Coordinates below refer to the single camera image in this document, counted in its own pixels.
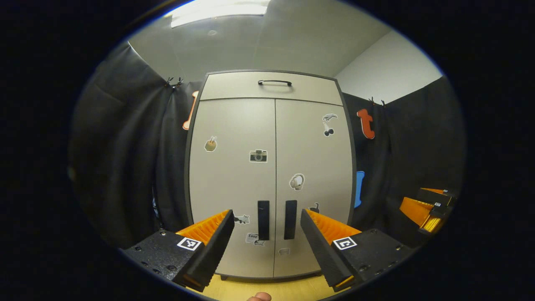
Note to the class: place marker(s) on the white and grey cabinet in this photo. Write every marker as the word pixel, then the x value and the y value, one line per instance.
pixel 271 90

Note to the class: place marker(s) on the cabinet door with cherry sticker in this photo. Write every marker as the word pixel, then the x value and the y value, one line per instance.
pixel 317 159

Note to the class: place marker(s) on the ceiling light panel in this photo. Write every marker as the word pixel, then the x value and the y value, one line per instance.
pixel 221 12

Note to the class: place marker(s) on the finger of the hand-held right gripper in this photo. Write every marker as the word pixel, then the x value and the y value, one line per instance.
pixel 430 196
pixel 413 209

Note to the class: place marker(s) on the ceiling smoke detector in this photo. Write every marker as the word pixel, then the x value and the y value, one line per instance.
pixel 212 32

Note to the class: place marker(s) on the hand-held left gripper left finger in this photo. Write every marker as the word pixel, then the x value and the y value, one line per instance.
pixel 213 255

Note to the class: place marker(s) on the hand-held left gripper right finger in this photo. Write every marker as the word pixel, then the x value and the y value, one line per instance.
pixel 322 259

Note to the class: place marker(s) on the black backdrop cloth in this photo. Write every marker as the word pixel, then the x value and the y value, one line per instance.
pixel 125 159

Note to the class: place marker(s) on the cabinet door with camera sticker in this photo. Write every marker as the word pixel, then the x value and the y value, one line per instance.
pixel 234 179

